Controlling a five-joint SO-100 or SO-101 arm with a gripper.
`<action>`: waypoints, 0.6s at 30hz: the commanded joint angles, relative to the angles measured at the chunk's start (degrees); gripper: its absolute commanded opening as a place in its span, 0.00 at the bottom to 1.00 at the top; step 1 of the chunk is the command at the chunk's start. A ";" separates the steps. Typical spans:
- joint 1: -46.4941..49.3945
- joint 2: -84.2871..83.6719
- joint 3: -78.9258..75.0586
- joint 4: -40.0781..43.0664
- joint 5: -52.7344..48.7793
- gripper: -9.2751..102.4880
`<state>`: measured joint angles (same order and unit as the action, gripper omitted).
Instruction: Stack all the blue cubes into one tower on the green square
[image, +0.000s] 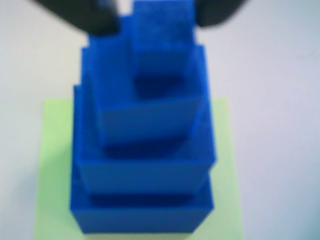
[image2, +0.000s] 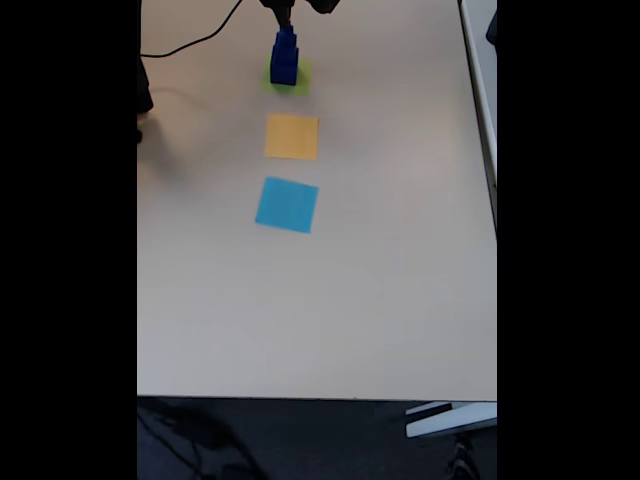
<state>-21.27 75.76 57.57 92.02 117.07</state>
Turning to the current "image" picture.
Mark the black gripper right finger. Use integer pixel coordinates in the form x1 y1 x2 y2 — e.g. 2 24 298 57
194 0 249 28

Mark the small blue cube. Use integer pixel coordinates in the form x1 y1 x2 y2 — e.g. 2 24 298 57
76 45 217 195

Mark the miniature blue cube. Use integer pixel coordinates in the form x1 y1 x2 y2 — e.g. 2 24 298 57
130 0 197 83

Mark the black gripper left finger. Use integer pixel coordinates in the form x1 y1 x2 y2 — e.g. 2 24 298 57
31 0 121 36

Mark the green paper square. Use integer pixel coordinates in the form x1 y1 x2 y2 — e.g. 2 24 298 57
30 97 245 240

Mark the tiny blue cube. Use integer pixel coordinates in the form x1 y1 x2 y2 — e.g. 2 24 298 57
87 16 208 152

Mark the large blue cube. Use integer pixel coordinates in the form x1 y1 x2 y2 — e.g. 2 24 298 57
68 84 216 236

